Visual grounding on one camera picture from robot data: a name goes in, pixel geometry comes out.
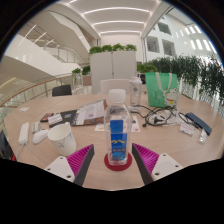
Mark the flat round red coaster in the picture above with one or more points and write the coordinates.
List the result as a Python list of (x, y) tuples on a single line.
[(118, 167)]

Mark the white paper cup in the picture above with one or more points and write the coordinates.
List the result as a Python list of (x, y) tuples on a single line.
[(62, 139)]

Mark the white power strip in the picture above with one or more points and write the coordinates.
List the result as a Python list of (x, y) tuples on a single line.
[(24, 133)]

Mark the black office chair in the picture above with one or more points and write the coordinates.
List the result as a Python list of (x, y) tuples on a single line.
[(62, 90)]

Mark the white computer mouse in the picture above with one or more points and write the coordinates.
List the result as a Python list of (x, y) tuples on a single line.
[(40, 136)]

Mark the white chair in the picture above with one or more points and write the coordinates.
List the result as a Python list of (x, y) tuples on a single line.
[(115, 85)]

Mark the clear tumbler with white lid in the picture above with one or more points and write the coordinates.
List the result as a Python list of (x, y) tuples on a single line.
[(135, 93)]

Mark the black folder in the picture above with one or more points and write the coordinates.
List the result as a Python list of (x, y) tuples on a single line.
[(68, 116)]

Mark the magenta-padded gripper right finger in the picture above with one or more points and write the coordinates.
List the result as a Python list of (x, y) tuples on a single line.
[(165, 165)]

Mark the black and red chair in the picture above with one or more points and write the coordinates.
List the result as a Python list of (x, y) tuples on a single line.
[(5, 148)]

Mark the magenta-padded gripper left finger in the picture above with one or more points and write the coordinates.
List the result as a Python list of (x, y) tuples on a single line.
[(58, 166)]

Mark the small white ribbed box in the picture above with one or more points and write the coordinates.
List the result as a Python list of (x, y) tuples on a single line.
[(55, 119)]

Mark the row of green plants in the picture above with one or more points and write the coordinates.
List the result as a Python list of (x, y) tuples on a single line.
[(196, 73)]

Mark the open magazine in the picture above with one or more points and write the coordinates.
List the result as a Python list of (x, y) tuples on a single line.
[(90, 112)]

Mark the small planter with green plant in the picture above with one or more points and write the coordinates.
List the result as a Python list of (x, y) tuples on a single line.
[(86, 78)]

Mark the white cabinet topped with plants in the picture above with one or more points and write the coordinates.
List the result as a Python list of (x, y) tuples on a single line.
[(113, 68)]

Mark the clear blue-labelled water bottle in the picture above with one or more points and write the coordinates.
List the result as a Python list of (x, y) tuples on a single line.
[(117, 140)]

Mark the dark red-edged smartphone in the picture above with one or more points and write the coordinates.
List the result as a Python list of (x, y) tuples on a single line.
[(46, 117)]

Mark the small white oblong device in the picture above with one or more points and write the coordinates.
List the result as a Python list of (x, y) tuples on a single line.
[(36, 126)]

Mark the green tote bag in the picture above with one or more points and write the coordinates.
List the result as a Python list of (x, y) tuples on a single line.
[(160, 88)]

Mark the dark blue notebook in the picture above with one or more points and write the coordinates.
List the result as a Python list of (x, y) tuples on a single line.
[(198, 122)]

